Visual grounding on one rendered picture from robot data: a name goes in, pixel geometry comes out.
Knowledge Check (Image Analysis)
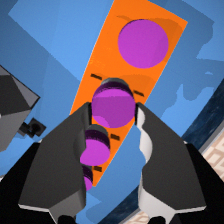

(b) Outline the blue flat work mat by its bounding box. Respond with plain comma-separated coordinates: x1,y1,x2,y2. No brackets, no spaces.
0,0,224,224

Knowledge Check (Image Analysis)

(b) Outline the orange tube rack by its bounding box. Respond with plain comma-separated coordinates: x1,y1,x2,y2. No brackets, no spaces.
70,0,187,186

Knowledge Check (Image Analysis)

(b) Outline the black table edge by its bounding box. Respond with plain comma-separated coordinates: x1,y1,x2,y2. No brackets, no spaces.
118,120,224,224

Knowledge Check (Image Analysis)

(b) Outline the white button housing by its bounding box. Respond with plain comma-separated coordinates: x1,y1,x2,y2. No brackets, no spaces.
0,65,47,152

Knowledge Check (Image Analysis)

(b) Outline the purple round cap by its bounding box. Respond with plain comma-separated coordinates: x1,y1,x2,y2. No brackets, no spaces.
80,130,110,166
81,165,93,191
118,19,169,69
91,81,136,128

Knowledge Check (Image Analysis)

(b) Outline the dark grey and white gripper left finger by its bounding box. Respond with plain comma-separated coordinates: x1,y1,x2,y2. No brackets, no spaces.
0,101,92,224

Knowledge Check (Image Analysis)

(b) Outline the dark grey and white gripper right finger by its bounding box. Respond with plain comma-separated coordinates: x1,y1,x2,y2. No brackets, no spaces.
134,102,224,224

